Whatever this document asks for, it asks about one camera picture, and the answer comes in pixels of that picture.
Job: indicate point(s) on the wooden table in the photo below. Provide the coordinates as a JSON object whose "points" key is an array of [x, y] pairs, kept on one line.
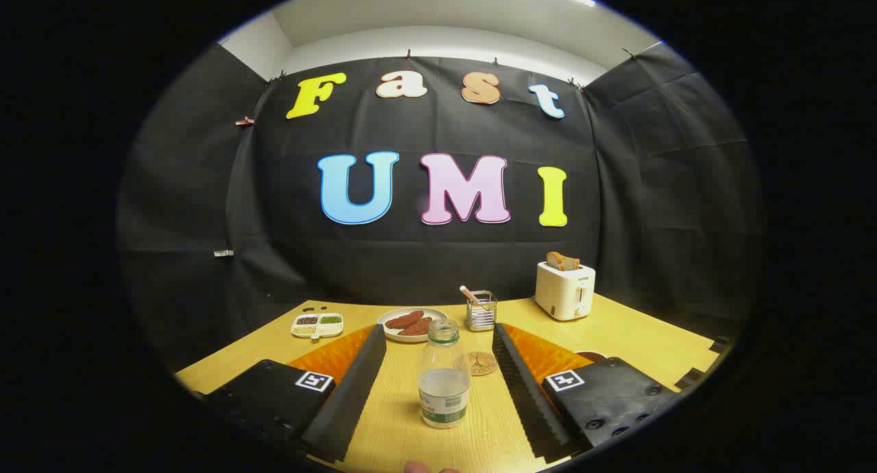
{"points": [[616, 336]]}

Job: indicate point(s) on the white divided condiment dish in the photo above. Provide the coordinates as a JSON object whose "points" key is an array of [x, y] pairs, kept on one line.
{"points": [[316, 326]]}

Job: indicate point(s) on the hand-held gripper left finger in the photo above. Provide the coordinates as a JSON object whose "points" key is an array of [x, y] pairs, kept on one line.
{"points": [[349, 397]]}

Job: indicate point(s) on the white round plate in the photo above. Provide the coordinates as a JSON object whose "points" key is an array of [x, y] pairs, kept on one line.
{"points": [[392, 332]]}

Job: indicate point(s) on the black backdrop cloth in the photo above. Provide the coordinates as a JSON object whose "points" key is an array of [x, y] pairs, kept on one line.
{"points": [[445, 267]]}

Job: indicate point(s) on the clear plastic bottle green label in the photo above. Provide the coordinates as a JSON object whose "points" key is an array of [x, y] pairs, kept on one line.
{"points": [[444, 391]]}

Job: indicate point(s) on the toasted bread slice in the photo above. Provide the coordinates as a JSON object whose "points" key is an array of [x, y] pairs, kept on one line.
{"points": [[560, 260]]}

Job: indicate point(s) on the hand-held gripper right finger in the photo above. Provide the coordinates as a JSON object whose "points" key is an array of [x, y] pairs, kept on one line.
{"points": [[524, 397]]}

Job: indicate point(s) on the brown meat patty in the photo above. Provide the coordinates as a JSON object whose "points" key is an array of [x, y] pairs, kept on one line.
{"points": [[404, 319], [416, 328]]}

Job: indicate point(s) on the round wooden coaster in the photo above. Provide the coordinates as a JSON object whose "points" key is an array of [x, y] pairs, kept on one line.
{"points": [[485, 365]]}

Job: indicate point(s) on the white toaster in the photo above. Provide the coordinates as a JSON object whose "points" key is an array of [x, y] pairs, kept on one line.
{"points": [[563, 295]]}

